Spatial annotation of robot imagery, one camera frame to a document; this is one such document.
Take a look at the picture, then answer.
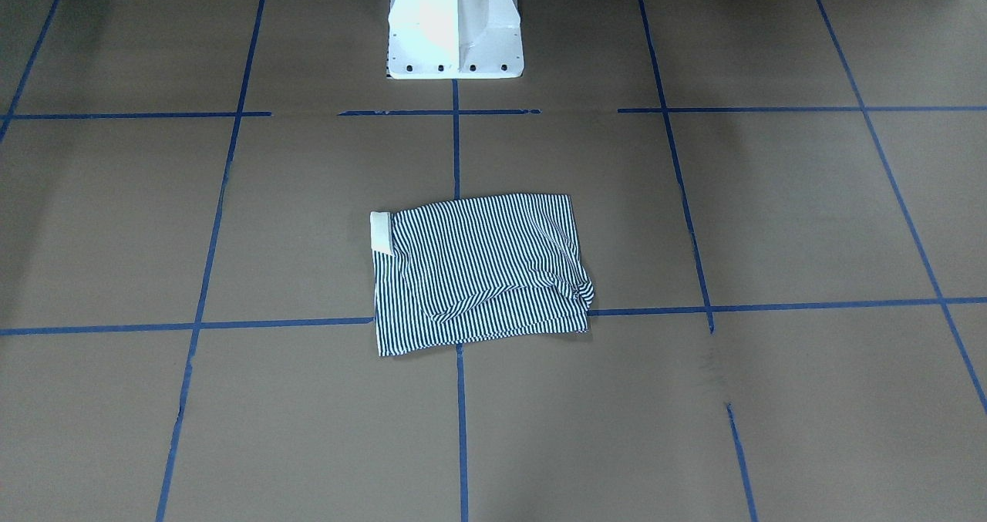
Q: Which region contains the white camera post base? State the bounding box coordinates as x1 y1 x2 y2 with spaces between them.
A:
386 0 525 80

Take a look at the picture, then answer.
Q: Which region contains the striped polo shirt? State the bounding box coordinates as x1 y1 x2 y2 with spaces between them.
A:
369 193 595 357

